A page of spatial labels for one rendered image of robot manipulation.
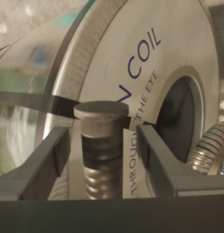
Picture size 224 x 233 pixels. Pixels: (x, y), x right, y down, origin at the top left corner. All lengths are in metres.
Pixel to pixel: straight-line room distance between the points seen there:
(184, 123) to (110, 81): 0.73
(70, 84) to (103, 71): 0.09
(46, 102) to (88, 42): 0.13
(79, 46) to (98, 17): 0.07
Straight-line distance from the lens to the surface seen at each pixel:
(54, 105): 0.30
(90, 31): 0.35
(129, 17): 0.45
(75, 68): 0.32
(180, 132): 1.05
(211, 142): 0.18
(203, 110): 0.98
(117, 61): 0.40
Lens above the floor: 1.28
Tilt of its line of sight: 31 degrees down
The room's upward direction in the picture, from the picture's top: 135 degrees counter-clockwise
